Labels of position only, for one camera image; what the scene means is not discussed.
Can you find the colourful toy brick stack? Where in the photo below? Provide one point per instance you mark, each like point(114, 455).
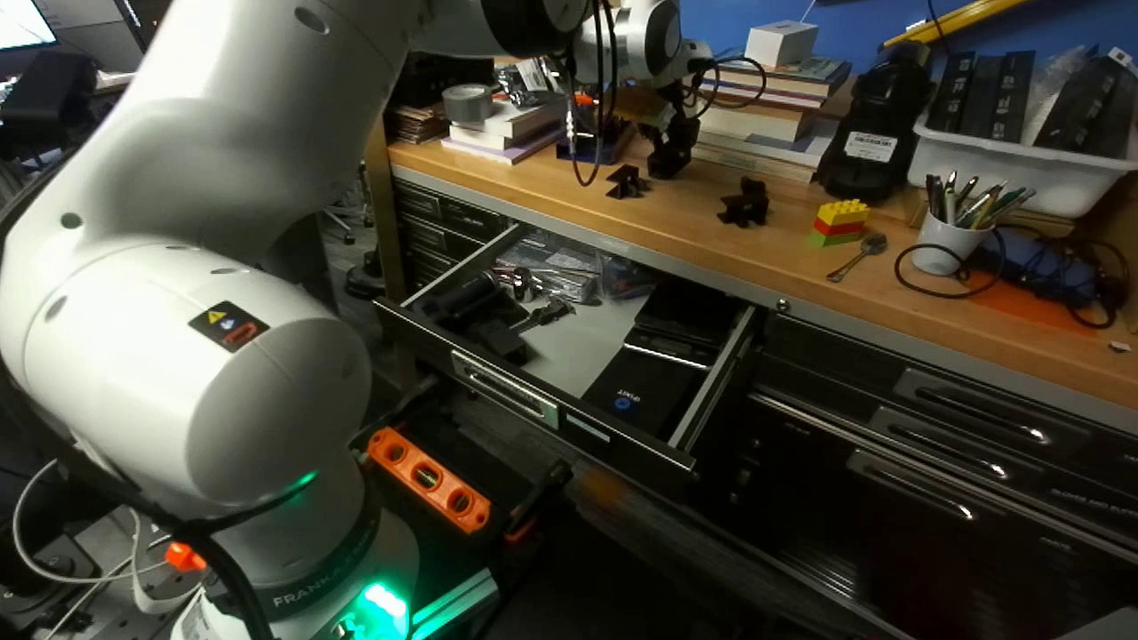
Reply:
point(840, 218)

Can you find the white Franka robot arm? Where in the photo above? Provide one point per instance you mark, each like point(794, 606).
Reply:
point(178, 357)

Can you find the metal spoon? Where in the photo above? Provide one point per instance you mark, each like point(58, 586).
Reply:
point(875, 244)

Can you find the yellow spirit level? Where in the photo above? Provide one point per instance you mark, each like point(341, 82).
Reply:
point(946, 21)

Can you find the black box blue logo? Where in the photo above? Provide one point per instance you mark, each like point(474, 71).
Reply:
point(643, 395)

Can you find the assorted pens bunch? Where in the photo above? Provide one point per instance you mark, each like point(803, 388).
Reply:
point(965, 203)

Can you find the grey duct tape roll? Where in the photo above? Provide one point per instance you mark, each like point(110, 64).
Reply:
point(467, 100)

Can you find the white pen cup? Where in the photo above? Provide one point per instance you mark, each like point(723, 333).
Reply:
point(943, 249)

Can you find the crumpled silver foil bag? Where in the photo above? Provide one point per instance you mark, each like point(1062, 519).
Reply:
point(527, 82)

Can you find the black ribbed tray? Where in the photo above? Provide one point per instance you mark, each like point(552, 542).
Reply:
point(1088, 109)
point(980, 95)

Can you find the black hand tool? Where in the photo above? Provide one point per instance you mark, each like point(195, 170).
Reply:
point(467, 301)

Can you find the black label printer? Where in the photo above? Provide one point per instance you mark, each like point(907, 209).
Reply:
point(875, 100)

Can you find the blue cloth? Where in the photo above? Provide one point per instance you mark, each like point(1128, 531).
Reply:
point(1042, 267)

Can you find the black metal drawer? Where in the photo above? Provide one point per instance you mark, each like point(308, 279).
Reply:
point(579, 343)

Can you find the small white box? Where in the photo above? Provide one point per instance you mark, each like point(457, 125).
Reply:
point(780, 45)

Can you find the lavender foam slab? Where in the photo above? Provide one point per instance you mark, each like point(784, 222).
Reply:
point(499, 154)

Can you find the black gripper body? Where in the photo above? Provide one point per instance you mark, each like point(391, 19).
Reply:
point(672, 115)

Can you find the black drawer cabinet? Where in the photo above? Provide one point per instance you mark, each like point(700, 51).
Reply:
point(946, 474)

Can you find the blue hex key stand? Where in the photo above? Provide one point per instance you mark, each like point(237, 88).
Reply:
point(615, 145)

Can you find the stack of books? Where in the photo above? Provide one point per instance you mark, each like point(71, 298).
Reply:
point(757, 120)

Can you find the white plastic bin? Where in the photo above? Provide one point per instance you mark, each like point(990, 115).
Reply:
point(1007, 179)

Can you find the orange spirit level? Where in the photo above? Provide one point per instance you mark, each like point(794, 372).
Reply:
point(428, 482)

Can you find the orange plug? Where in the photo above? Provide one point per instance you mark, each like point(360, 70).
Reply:
point(187, 556)

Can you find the stack of dark folders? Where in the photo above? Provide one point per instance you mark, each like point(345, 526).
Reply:
point(419, 125)

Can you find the black cylindrical tool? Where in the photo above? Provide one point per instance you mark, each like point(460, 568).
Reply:
point(549, 313)

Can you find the chunky black plastic part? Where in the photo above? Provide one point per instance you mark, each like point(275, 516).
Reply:
point(748, 200)

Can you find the blue backing board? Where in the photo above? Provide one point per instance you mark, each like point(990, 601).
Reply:
point(1067, 30)

